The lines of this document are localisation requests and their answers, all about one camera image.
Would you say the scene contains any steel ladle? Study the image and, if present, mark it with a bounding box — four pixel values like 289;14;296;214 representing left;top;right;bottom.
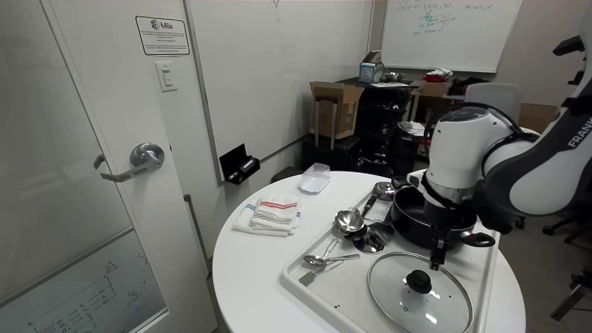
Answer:
335;181;394;235

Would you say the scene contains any steel measuring cup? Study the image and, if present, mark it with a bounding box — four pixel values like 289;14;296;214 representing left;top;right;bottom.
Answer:
354;225;385;253

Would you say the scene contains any black cooking pot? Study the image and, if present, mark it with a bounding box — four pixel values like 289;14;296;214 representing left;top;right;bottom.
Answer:
389;185;496;249

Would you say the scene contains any white light switch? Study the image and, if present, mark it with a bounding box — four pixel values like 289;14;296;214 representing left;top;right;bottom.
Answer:
156;61;176;92

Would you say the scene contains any small steel spoon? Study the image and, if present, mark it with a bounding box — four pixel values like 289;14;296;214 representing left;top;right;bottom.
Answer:
304;253;361;268

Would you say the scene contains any wooden shelf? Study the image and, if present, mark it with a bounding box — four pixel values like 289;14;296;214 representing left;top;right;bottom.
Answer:
407;81;465;122

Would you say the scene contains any white plastic tray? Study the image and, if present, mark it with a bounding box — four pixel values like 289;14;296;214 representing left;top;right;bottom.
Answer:
280;199;498;333

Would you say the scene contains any glass lid with black knob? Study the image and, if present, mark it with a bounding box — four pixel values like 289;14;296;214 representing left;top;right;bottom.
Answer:
367;251;474;333

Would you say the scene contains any black marker holder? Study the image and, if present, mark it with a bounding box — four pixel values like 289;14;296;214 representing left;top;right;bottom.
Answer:
220;144;261;185

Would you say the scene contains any clear plastic container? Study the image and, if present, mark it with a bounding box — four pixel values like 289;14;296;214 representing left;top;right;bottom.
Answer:
298;162;331;194

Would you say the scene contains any wall whiteboard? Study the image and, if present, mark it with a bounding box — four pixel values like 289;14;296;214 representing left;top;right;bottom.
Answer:
381;0;524;74

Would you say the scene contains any black cabinet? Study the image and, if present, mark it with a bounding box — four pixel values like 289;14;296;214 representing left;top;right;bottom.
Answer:
356;83;413;177

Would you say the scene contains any silver door handle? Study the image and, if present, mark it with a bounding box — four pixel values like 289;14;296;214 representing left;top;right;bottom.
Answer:
102;142;165;183

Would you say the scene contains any cardboard box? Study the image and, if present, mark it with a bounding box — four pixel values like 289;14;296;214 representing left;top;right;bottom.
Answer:
311;81;365;138

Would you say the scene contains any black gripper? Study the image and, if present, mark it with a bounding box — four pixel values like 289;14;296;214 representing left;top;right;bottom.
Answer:
424;199;478;270

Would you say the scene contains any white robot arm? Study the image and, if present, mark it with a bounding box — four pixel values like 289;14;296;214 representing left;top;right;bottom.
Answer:
420;64;592;268

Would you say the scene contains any grey office chair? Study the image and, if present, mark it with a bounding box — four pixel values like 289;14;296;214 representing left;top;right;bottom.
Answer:
465;83;522;120

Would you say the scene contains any door sign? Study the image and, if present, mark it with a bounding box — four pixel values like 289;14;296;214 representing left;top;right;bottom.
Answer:
135;14;191;55

